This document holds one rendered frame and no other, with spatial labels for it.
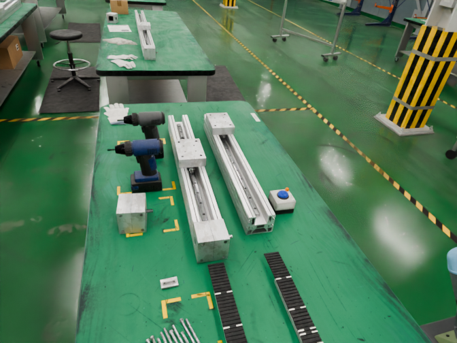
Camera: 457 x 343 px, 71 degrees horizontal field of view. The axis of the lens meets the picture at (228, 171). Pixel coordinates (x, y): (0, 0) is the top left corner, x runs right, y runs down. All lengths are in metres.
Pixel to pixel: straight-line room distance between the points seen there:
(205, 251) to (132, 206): 0.29
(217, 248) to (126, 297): 0.29
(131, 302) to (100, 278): 0.13
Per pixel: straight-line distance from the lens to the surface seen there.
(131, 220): 1.13
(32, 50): 5.30
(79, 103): 4.06
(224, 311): 0.94
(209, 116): 1.64
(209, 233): 1.02
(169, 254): 1.09
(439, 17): 4.28
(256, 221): 1.15
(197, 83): 2.81
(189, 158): 1.29
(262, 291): 1.03
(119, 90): 2.78
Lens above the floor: 1.61
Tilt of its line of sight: 35 degrees down
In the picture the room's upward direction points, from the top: 6 degrees clockwise
